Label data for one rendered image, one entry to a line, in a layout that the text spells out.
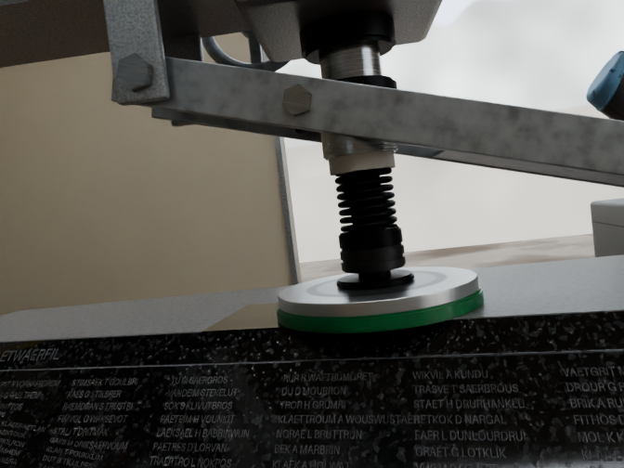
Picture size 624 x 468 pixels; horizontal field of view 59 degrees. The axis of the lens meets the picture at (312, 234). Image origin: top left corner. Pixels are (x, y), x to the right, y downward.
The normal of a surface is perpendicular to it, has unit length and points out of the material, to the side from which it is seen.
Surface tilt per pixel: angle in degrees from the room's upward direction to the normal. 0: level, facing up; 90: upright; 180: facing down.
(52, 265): 90
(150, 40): 90
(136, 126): 90
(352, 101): 90
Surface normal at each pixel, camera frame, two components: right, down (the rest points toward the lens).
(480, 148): -0.07, 0.06
